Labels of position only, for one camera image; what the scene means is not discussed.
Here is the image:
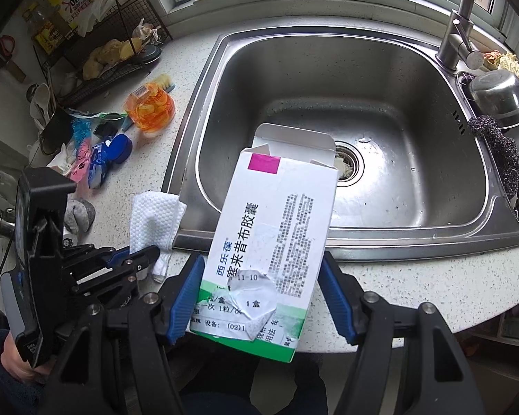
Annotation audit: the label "grey rag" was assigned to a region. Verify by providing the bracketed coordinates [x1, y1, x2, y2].
[64, 199, 96, 235]

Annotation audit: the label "white green medicine box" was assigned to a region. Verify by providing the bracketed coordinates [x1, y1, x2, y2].
[189, 123, 339, 362]

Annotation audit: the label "white paper towel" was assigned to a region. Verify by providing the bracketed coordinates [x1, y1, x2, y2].
[129, 191, 186, 283]

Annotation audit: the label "blue white plastic wrapper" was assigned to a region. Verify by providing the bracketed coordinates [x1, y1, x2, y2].
[87, 139, 111, 189]

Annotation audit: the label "blue round lid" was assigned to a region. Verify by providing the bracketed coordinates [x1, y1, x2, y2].
[105, 133, 133, 164]

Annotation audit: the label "pink blue plastic bag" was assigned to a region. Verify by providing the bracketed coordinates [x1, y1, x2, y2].
[70, 119, 92, 183]

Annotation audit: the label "clear green blister package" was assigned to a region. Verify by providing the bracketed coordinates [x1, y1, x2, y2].
[68, 109, 127, 122]

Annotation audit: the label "orange plastic cup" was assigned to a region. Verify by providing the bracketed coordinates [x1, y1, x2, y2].
[124, 82, 175, 135]

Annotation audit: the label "person's left hand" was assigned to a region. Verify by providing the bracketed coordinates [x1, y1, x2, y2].
[1, 333, 53, 383]

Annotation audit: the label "small steel teapot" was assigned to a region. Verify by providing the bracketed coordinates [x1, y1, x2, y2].
[0, 208, 16, 239]

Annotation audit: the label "stainless steel sink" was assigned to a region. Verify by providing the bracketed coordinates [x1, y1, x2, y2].
[163, 25, 519, 261]

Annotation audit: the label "dark utensil holder mug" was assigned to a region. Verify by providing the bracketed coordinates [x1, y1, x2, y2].
[39, 108, 73, 156]

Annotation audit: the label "small black cube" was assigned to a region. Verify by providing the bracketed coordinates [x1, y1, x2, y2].
[93, 120, 122, 140]

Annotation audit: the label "white rice spoon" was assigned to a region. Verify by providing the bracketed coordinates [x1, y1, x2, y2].
[26, 83, 51, 132]

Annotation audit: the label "dark steel wool scrubber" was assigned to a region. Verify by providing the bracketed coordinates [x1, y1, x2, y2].
[468, 115, 519, 199]

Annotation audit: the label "yellow bristle scrub brush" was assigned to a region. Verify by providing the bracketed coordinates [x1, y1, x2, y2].
[153, 73, 175, 94]

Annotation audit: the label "ginger roots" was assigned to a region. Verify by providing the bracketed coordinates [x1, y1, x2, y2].
[82, 38, 144, 81]

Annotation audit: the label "steel bowl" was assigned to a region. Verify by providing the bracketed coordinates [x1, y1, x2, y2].
[468, 70, 519, 130]

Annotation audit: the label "curved steel faucet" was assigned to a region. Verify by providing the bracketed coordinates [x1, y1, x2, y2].
[436, 0, 484, 72]

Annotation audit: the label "red handled scissors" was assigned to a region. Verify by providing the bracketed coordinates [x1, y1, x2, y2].
[0, 35, 16, 68]

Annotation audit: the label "black wire rack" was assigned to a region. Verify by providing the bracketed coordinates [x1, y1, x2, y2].
[36, 0, 171, 108]

